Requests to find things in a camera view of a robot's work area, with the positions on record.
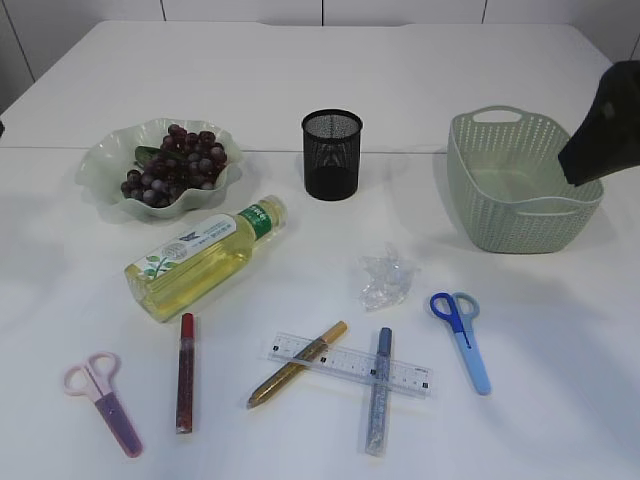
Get black mesh pen holder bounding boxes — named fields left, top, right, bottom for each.
left=301, top=109, right=363, bottom=201

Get gold glitter pen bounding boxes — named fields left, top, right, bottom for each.
left=246, top=321, right=348, bottom=409

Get green woven plastic basket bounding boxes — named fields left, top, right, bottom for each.
left=447, top=105, right=604, bottom=254

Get clear plastic sheet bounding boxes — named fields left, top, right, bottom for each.
left=359, top=242, right=420, bottom=312

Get pink scissors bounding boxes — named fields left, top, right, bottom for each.
left=63, top=351, right=143, bottom=458

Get silver glitter pen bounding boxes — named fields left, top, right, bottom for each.
left=365, top=327, right=392, bottom=457

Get green wavy glass plate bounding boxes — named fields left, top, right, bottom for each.
left=75, top=118, right=244, bottom=222

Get yellow tea bottle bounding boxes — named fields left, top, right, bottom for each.
left=124, top=195, right=288, bottom=322

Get dark red grape bunch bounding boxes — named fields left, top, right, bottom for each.
left=120, top=124, right=229, bottom=209

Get blue scissors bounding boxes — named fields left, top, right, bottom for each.
left=429, top=292, right=492, bottom=396

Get red glitter pen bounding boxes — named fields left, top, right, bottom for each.
left=176, top=313, right=195, bottom=434

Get clear plastic ruler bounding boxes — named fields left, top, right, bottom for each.
left=267, top=332, right=433, bottom=399

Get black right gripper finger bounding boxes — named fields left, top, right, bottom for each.
left=558, top=60, right=639, bottom=186

